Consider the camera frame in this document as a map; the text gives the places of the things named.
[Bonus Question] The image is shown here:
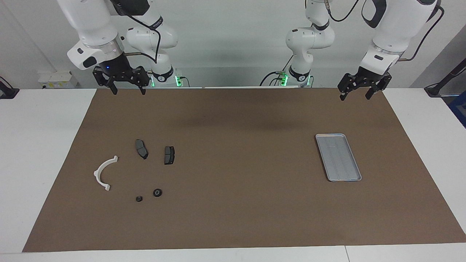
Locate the black clamp stand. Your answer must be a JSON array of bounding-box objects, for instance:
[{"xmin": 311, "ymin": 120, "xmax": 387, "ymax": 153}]
[
  {"xmin": 424, "ymin": 58, "xmax": 466, "ymax": 97},
  {"xmin": 0, "ymin": 76, "xmax": 20, "ymax": 100}
]

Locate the brown table mat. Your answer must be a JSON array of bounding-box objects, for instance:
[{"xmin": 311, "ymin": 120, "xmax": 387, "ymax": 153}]
[{"xmin": 23, "ymin": 87, "xmax": 466, "ymax": 253}]

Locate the silver metal tray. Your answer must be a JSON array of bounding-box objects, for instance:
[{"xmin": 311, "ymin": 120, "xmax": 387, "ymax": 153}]
[{"xmin": 315, "ymin": 134, "xmax": 362, "ymax": 182}]

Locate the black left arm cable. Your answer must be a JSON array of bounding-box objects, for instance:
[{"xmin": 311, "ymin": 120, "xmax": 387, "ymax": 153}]
[{"xmin": 325, "ymin": 0, "xmax": 445, "ymax": 61}]

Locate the white power strip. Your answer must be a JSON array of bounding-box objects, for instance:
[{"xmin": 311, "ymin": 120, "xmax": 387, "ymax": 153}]
[{"xmin": 37, "ymin": 71, "xmax": 78, "ymax": 89}]

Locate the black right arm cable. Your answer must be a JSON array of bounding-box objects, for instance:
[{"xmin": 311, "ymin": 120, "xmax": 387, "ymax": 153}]
[{"xmin": 111, "ymin": 0, "xmax": 163, "ymax": 64}]

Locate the blue box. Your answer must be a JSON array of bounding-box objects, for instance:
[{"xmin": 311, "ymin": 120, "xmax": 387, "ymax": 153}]
[{"xmin": 448, "ymin": 95, "xmax": 466, "ymax": 128}]

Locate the white curved plastic bracket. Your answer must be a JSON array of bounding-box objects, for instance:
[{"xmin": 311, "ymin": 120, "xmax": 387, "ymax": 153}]
[{"xmin": 93, "ymin": 155, "xmax": 119, "ymax": 192}]

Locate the curved dark brake pad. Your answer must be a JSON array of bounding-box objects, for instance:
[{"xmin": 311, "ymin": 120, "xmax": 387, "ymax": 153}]
[{"xmin": 135, "ymin": 139, "xmax": 149, "ymax": 160}]

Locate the black base cable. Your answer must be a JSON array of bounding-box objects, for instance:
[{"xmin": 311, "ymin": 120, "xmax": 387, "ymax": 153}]
[{"xmin": 260, "ymin": 55, "xmax": 295, "ymax": 87}]

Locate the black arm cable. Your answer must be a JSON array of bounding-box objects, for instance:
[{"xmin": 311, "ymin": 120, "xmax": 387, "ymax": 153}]
[
  {"xmin": 111, "ymin": 0, "xmax": 163, "ymax": 64},
  {"xmin": 325, "ymin": 0, "xmax": 445, "ymax": 61}
]

